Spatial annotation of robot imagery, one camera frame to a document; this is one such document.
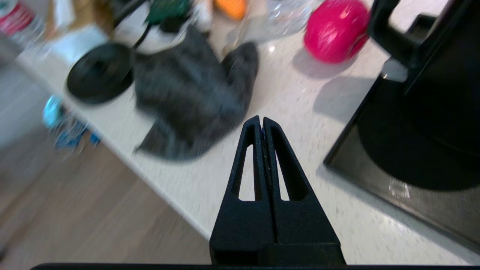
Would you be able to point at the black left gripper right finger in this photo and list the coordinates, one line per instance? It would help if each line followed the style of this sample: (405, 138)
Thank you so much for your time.
(303, 225)

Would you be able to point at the blue plastic bag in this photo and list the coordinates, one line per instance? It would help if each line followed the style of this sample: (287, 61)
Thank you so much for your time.
(63, 123)

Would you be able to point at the water bottle red label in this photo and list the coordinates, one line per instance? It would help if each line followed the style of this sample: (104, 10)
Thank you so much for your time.
(15, 18)

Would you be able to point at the yellow toy corn cob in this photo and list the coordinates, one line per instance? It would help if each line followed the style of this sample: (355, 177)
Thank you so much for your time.
(230, 7)

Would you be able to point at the red toy apple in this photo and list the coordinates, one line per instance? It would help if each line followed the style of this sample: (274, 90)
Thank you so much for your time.
(335, 32)

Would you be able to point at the grey fluffy towel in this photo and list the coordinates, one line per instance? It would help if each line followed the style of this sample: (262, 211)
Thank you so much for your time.
(191, 97)

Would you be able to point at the black round kettle base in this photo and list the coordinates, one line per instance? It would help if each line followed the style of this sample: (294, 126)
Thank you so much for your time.
(99, 73)

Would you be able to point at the water bottle mountain logo label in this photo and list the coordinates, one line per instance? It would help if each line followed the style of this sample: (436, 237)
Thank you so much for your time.
(288, 15)

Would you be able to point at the black electric kettle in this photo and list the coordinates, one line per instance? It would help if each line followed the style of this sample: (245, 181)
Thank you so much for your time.
(442, 112)

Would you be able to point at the black serving tray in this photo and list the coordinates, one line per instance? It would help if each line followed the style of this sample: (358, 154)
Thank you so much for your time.
(375, 176)

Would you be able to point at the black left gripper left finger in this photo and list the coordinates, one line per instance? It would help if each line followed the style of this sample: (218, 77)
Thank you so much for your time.
(243, 225)

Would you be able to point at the small white tag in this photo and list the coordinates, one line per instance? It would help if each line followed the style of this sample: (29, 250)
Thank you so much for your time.
(394, 70)

